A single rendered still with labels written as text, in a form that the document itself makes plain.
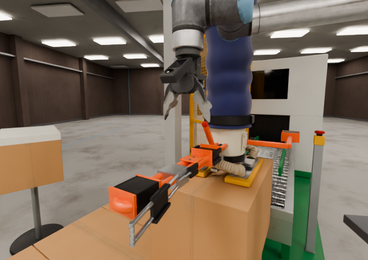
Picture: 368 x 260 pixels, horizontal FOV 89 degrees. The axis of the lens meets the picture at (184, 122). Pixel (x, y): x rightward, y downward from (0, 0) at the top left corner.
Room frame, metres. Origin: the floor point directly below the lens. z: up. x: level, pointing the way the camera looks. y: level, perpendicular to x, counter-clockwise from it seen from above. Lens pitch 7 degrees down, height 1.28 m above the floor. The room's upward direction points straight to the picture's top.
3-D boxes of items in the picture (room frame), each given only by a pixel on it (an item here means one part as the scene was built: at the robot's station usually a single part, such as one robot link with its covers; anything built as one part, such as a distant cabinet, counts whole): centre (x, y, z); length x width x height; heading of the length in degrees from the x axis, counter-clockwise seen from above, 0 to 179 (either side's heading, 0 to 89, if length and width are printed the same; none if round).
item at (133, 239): (0.40, 0.02, 1.08); 0.31 x 0.03 x 0.05; 162
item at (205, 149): (0.68, -0.08, 1.08); 0.10 x 0.08 x 0.06; 59
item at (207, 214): (0.89, -0.18, 0.74); 0.60 x 0.40 x 0.40; 148
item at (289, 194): (2.07, -1.24, 0.50); 2.31 x 0.05 x 0.19; 149
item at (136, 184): (0.39, 0.10, 1.08); 0.08 x 0.07 x 0.05; 149
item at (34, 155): (1.59, 1.33, 0.82); 0.60 x 0.40 x 0.40; 39
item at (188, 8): (0.56, -0.01, 1.53); 0.10 x 0.09 x 0.12; 78
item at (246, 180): (0.85, -0.29, 0.98); 0.34 x 0.10 x 0.05; 149
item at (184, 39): (0.56, -0.01, 1.44); 0.10 x 0.09 x 0.05; 58
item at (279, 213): (1.23, -0.36, 0.58); 0.70 x 0.03 x 0.06; 59
